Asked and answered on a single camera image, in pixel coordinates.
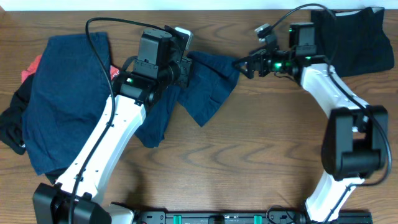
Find navy blue folded garment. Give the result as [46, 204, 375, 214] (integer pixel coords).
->
[22, 32, 110, 175]

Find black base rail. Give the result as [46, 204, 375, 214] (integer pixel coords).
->
[133, 210, 374, 224]

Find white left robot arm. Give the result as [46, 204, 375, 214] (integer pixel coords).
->
[33, 26, 193, 223]

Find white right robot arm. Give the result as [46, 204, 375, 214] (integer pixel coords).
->
[233, 22, 392, 223]

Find navy blue shorts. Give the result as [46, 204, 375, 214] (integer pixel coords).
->
[134, 51, 239, 148]

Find red printed garment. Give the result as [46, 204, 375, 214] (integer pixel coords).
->
[21, 55, 42, 83]

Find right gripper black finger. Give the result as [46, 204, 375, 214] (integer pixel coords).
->
[233, 52, 257, 64]
[233, 63, 254, 79]

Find black garment under pile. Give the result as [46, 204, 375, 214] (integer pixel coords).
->
[1, 74, 34, 155]

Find black folded garment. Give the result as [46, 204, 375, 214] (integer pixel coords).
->
[310, 7, 394, 77]

